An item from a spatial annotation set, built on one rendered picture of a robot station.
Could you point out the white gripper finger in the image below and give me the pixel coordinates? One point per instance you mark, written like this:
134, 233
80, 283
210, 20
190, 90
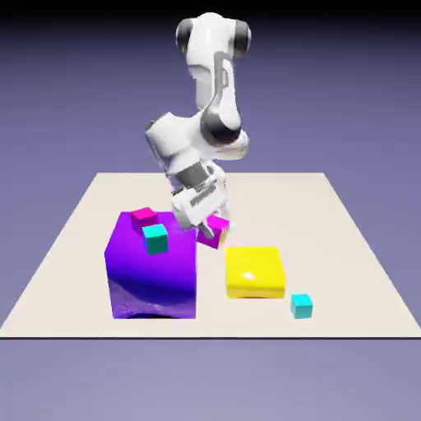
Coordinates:
207, 230

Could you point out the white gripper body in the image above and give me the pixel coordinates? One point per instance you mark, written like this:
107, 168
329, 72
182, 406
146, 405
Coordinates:
197, 204

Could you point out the small magenta cube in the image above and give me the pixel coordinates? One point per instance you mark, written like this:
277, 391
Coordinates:
215, 234

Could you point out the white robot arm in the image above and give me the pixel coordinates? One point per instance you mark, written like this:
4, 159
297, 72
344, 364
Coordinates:
212, 85

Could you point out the small cyan cube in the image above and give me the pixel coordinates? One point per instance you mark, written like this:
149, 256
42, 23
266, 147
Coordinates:
155, 238
301, 306

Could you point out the small pink cube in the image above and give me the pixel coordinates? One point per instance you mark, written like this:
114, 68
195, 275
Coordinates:
143, 217

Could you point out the large yellow box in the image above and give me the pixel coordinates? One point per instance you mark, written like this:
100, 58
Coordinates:
255, 271

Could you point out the large purple box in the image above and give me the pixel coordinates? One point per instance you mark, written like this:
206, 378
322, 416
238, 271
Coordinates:
151, 273

